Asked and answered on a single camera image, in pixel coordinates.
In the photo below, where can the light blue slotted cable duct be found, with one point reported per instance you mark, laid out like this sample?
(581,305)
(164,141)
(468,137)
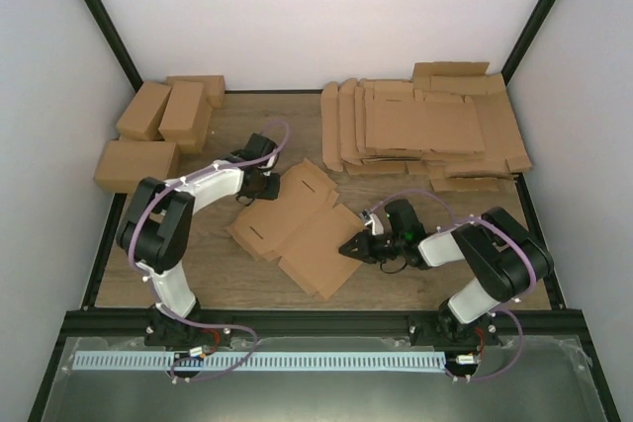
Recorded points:
(408,362)

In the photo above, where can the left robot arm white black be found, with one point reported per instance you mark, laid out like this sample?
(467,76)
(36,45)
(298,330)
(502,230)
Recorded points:
(155,230)

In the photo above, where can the folded cardboard box front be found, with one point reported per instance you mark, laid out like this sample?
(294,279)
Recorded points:
(123,164)

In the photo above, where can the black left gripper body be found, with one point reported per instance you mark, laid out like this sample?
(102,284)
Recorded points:
(263,191)

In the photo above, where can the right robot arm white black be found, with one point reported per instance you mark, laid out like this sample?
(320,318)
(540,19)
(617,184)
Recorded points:
(506,259)

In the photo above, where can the cardboard box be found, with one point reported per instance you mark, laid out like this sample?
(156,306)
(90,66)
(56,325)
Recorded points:
(181,110)
(142,117)
(302,231)
(214,86)
(194,144)
(123,164)

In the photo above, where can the stack of flat cardboard blanks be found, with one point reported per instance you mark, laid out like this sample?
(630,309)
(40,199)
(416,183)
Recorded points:
(451,122)

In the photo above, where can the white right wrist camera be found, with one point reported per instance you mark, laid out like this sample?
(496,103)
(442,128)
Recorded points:
(372,222)

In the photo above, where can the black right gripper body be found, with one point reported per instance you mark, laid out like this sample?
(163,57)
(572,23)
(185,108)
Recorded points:
(384,251)

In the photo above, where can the black aluminium frame rail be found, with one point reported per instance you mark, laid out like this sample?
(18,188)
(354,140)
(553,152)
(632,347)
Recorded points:
(420,327)

